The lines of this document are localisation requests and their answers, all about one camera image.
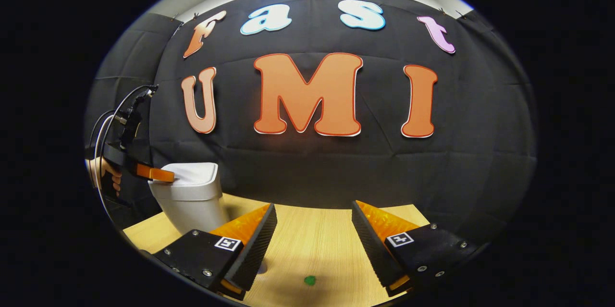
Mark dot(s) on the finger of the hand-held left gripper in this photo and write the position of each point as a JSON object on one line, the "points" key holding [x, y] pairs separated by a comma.
{"points": [[156, 174]]}

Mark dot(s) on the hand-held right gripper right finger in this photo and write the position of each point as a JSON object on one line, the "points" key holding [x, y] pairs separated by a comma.
{"points": [[372, 249]]}

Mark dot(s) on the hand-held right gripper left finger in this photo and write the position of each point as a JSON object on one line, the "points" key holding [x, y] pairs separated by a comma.
{"points": [[254, 249]]}

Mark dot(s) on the white desktop garbage bin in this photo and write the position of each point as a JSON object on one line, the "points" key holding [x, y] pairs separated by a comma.
{"points": [[192, 201]]}

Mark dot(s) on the green paper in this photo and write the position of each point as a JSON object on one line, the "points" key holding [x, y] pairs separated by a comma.
{"points": [[310, 280]]}

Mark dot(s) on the wooden desktop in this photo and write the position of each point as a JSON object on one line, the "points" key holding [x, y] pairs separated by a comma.
{"points": [[312, 230]]}

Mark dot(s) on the black backdrop cloth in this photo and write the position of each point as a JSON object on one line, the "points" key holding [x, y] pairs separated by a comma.
{"points": [[432, 167]]}

